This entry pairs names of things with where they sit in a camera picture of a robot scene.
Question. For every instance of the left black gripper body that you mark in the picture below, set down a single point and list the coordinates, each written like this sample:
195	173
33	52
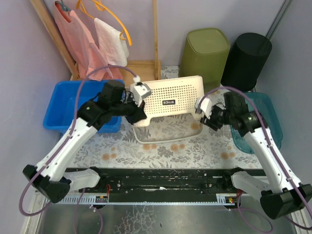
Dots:
137	114

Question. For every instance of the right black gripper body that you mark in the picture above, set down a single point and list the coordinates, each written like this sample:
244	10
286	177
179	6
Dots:
212	121

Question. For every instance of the white plastic basin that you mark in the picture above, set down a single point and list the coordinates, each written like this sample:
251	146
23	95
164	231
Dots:
170	111

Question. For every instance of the blue plastic tray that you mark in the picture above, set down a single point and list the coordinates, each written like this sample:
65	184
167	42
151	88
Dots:
61	108

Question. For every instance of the white towel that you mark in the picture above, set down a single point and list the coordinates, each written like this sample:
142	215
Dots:
111	46

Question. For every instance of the green mesh basket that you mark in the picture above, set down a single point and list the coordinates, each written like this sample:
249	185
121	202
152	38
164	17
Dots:
205	54

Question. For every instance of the large black plastic bin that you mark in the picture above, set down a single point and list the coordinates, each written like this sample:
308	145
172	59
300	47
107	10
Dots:
245	61

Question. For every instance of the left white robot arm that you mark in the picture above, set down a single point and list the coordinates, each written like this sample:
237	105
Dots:
49	176

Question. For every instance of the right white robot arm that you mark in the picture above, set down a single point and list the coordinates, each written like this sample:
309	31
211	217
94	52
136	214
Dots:
284	193

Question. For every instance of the pink hanging towel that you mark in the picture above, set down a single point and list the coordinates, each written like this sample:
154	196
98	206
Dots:
78	40

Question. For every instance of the orange clothes hanger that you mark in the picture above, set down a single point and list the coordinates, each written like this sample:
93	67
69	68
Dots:
124	34

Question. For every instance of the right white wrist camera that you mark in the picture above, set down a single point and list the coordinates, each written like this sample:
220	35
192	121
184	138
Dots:
204	107

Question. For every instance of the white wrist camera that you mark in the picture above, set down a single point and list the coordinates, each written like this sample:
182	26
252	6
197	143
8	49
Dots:
204	107
139	90

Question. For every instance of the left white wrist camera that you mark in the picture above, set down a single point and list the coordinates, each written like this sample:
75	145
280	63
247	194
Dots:
139	90

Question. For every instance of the wooden rack frame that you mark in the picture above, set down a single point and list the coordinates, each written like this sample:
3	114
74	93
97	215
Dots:
149	69

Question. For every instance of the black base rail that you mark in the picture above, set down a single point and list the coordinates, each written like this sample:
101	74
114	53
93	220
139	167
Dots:
160	187

